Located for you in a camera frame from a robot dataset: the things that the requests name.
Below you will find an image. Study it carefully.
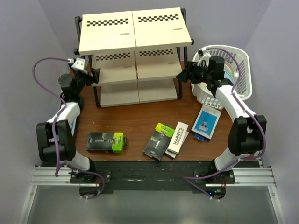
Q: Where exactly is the black green razor package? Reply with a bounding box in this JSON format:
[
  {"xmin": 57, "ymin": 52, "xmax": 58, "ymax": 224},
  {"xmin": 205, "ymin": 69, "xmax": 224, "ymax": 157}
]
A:
[{"xmin": 142, "ymin": 123, "xmax": 175, "ymax": 161}]

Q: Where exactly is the white Harry's razor box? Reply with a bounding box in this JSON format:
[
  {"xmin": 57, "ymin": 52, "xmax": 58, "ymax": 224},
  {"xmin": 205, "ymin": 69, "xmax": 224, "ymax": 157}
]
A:
[{"xmin": 165, "ymin": 122, "xmax": 189, "ymax": 159}]

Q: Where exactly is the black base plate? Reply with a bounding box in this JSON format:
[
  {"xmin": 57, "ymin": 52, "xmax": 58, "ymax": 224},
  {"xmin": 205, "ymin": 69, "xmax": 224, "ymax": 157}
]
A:
[{"xmin": 33, "ymin": 161, "xmax": 259, "ymax": 200}]

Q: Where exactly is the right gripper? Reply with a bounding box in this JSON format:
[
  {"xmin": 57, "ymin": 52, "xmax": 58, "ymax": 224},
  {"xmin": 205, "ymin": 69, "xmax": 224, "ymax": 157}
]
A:
[{"xmin": 175, "ymin": 61, "xmax": 212, "ymax": 84}]

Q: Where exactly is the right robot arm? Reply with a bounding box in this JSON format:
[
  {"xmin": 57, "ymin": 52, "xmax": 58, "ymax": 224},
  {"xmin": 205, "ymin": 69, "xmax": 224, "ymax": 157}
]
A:
[{"xmin": 177, "ymin": 56, "xmax": 267, "ymax": 183}]

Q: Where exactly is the blue razor package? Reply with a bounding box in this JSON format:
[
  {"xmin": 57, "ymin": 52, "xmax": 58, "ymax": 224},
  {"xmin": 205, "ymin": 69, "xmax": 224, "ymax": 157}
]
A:
[{"xmin": 190, "ymin": 105, "xmax": 221, "ymax": 141}]

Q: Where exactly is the black green razor box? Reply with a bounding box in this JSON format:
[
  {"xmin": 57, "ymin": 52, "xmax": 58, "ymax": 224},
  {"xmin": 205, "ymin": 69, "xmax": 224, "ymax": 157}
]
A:
[{"xmin": 86, "ymin": 132, "xmax": 127, "ymax": 154}]

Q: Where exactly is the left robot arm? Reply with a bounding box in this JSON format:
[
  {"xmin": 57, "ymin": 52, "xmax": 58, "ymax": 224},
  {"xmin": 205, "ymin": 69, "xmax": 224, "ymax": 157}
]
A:
[{"xmin": 36, "ymin": 69, "xmax": 104, "ymax": 183}]

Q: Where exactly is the beige and blue plate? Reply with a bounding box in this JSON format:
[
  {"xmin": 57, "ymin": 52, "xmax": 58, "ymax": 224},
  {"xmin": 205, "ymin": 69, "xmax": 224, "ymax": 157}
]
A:
[{"xmin": 224, "ymin": 61, "xmax": 235, "ymax": 84}]

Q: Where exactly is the aluminium rail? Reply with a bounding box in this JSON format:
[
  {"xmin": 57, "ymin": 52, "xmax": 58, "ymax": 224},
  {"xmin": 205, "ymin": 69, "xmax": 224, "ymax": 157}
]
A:
[{"xmin": 19, "ymin": 161, "xmax": 286, "ymax": 224}]

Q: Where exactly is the blue booklet at left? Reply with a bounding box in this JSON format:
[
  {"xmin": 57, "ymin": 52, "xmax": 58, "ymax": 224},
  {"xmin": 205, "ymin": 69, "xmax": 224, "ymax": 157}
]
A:
[{"xmin": 70, "ymin": 117, "xmax": 79, "ymax": 137}]

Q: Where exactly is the white plastic basket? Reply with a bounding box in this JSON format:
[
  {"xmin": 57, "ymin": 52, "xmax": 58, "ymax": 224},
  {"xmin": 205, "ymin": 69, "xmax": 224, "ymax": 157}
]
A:
[{"xmin": 191, "ymin": 45, "xmax": 252, "ymax": 110}]

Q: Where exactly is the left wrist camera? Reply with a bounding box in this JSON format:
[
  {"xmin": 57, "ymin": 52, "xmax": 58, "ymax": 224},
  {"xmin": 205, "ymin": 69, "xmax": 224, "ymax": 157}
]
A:
[{"xmin": 71, "ymin": 57, "xmax": 86, "ymax": 71}]

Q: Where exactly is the white three-tier shelf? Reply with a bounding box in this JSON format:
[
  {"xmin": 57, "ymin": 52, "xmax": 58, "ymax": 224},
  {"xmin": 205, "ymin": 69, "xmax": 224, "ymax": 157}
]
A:
[{"xmin": 74, "ymin": 7, "xmax": 194, "ymax": 107}]

